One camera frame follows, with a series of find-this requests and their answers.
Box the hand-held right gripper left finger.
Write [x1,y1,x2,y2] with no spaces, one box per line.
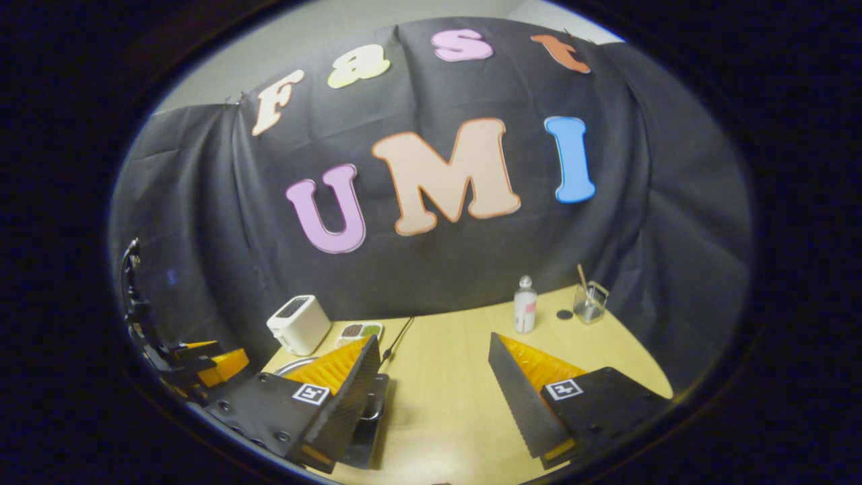
[202,335,383,474]

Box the white toaster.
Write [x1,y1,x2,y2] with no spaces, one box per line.
[266,294,333,357]

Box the clear bottle with pink label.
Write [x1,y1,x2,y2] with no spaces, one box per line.
[513,275,538,335]

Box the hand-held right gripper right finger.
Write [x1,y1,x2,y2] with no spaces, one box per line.
[488,331,674,461]

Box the white divided dish of beans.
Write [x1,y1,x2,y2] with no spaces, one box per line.
[335,322,384,349]

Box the steel pot with black handles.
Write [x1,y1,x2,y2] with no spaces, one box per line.
[273,357,387,422]

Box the clear glass holder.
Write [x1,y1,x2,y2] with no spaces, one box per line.
[573,281,610,325]

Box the black power cable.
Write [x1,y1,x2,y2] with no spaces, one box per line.
[380,317,416,365]

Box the black backdrop cloth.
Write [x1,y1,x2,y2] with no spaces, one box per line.
[108,17,754,398]

